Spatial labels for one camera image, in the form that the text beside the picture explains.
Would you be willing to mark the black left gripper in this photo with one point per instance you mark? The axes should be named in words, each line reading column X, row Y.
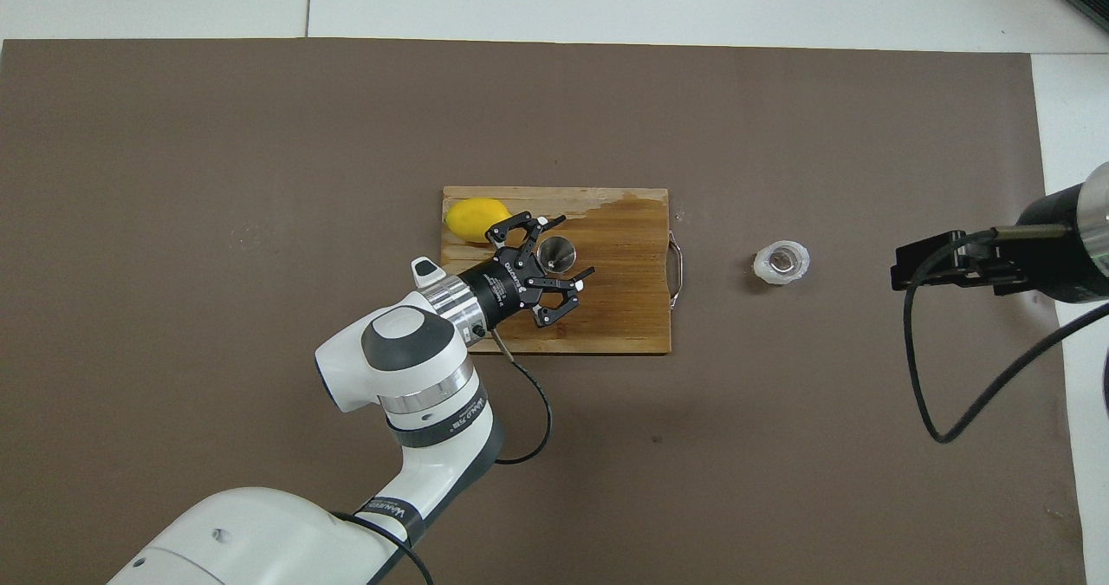
column 498, row 290

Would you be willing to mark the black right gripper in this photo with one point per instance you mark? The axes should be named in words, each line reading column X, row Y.
column 1057, row 264

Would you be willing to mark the steel jigger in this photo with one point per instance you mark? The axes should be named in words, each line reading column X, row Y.
column 556, row 251

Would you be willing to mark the small clear glass cup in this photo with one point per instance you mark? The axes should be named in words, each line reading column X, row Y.
column 781, row 263

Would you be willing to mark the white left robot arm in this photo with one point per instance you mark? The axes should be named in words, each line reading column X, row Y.
column 398, row 368

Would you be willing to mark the yellow lemon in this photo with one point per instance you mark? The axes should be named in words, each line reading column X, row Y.
column 463, row 217

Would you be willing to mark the wooden cutting board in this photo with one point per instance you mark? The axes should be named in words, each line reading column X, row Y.
column 624, row 308

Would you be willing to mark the brown table mat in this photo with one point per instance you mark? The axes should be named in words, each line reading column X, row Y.
column 260, row 221

